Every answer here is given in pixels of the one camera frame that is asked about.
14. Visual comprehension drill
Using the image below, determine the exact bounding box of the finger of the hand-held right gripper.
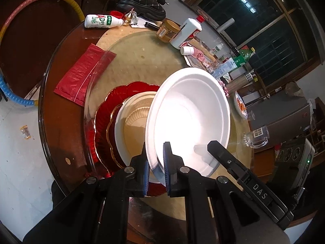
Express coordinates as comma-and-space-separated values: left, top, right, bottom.
207, 140, 294, 230

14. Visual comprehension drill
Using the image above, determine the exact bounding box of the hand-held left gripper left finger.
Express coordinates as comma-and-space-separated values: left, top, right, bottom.
23, 142, 150, 244

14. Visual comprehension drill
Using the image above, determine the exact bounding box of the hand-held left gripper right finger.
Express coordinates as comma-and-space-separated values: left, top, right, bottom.
162, 141, 290, 244

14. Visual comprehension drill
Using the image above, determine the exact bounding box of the large cream disposable bowl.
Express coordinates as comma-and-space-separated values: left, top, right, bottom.
114, 91, 160, 169

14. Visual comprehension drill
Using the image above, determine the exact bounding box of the white foam bowl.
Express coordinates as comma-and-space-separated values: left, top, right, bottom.
145, 67, 231, 185

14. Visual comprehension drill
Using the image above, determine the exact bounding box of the large red scalloped plate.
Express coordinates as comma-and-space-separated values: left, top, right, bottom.
85, 81, 168, 197

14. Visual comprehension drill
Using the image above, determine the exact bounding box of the glass mug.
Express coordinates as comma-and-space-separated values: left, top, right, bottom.
244, 125, 270, 148

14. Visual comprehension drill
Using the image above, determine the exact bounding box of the grey metal cabinet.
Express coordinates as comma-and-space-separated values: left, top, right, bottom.
247, 102, 311, 143

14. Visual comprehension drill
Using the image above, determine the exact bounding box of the blue patterned dish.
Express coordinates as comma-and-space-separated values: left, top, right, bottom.
234, 91, 249, 119

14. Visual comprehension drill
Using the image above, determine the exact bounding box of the brown paper bag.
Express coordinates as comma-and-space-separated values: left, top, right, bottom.
284, 81, 304, 97

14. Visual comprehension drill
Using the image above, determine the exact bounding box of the wooden chair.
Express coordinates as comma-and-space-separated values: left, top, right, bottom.
254, 71, 273, 102

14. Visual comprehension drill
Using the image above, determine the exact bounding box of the pile of pink candies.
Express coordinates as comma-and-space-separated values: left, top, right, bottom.
220, 80, 230, 97

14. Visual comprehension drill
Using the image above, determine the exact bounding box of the steel thermos flask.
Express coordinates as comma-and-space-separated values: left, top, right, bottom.
226, 72, 254, 94

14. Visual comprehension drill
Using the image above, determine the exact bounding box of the blue and white carton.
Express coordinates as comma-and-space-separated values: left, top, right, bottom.
211, 57, 244, 80

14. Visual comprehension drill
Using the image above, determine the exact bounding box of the flat grey tray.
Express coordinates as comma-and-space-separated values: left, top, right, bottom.
185, 53, 216, 70

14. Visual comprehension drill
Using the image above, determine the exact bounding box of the red plastic bag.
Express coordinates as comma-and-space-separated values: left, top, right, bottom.
53, 43, 117, 107

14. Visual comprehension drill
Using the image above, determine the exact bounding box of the green plastic bottle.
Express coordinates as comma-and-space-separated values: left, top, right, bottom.
235, 46, 256, 66

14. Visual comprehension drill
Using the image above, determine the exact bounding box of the pink food packet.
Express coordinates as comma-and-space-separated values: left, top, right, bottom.
190, 47, 211, 63

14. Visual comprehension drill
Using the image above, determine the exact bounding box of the clear water bottle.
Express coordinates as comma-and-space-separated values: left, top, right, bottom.
208, 43, 225, 59

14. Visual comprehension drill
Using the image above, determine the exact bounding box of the yellow wrapper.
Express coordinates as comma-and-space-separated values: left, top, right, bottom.
20, 125, 32, 140

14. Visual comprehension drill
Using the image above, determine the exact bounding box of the peanut butter jar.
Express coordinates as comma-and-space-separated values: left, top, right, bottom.
156, 19, 181, 43

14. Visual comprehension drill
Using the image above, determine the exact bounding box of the white liquor bottle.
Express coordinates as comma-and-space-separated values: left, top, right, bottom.
170, 15, 205, 49

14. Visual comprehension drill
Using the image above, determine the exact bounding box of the small black device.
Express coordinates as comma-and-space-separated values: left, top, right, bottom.
145, 22, 163, 31

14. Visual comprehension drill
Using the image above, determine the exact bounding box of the white paper roll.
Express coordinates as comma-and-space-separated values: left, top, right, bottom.
217, 18, 235, 33

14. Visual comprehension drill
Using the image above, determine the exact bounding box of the small glass bottle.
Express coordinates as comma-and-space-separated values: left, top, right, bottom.
123, 9, 139, 26

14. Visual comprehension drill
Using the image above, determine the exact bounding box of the white milk bottle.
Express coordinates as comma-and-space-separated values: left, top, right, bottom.
84, 14, 125, 29

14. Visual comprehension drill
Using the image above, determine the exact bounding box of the dark window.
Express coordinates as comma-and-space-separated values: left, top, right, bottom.
184, 0, 325, 97

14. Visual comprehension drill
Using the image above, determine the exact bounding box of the multicoloured hula hoop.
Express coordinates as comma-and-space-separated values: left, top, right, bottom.
0, 0, 85, 107

